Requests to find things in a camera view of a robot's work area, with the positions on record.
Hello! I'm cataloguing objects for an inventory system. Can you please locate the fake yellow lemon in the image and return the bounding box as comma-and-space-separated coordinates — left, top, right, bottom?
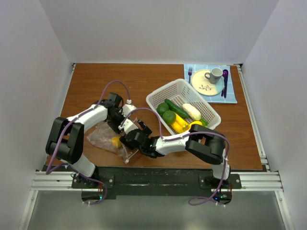
111, 136, 122, 149

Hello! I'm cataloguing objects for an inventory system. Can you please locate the clear zip top bag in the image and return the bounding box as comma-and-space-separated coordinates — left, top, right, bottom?
87, 121, 138, 164

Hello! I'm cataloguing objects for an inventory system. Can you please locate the fake green bell pepper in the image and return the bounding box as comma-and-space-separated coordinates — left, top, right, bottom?
162, 110, 176, 125

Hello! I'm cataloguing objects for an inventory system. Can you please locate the fake green lime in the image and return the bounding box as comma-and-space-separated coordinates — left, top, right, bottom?
156, 102, 169, 116

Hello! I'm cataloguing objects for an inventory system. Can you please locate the fake yellow banana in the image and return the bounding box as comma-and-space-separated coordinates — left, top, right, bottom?
171, 114, 190, 134
182, 121, 202, 132

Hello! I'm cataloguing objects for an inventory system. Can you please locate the fake green cucumber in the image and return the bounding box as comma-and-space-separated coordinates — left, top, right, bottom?
165, 99, 189, 119

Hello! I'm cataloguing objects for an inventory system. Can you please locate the fake white radish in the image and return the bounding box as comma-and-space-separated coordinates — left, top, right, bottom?
182, 103, 201, 121

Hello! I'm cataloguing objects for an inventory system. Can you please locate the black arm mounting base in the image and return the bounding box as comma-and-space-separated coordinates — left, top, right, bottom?
71, 164, 242, 202

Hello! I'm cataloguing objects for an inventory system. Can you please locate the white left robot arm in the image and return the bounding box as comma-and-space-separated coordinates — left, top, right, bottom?
46, 93, 124, 188

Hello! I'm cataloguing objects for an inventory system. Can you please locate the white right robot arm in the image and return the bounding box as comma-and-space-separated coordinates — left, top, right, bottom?
118, 120, 231, 188

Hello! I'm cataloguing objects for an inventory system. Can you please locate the white perforated plastic basket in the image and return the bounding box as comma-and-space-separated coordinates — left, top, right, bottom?
145, 78, 222, 136

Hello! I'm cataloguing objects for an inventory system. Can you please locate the cream and teal plate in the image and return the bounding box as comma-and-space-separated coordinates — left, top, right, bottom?
190, 69, 224, 96

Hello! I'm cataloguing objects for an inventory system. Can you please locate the purple plastic fork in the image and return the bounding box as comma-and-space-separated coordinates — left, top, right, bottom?
188, 67, 193, 84

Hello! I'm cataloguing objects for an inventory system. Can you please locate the grey ceramic mug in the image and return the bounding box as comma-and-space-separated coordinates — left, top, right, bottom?
204, 68, 223, 84

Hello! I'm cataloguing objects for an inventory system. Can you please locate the purple plastic spoon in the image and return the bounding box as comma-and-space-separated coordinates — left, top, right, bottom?
221, 69, 228, 98

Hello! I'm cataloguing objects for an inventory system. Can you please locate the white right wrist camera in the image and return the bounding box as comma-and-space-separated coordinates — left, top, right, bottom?
118, 119, 138, 134

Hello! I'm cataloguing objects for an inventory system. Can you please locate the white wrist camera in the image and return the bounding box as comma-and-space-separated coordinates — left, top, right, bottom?
118, 119, 138, 134
122, 104, 136, 117

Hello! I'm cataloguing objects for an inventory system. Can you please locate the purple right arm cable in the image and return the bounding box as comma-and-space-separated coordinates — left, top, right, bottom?
119, 107, 231, 207

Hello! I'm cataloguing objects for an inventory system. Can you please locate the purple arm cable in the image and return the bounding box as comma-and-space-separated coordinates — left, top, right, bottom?
119, 107, 231, 207
45, 80, 132, 206

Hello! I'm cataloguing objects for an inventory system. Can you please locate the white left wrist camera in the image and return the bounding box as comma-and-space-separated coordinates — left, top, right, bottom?
122, 104, 136, 117

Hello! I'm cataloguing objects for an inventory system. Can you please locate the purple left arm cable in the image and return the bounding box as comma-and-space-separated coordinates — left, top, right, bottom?
45, 80, 132, 206

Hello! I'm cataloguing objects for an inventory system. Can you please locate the aluminium table frame rail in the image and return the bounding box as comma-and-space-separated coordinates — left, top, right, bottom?
235, 64, 294, 230

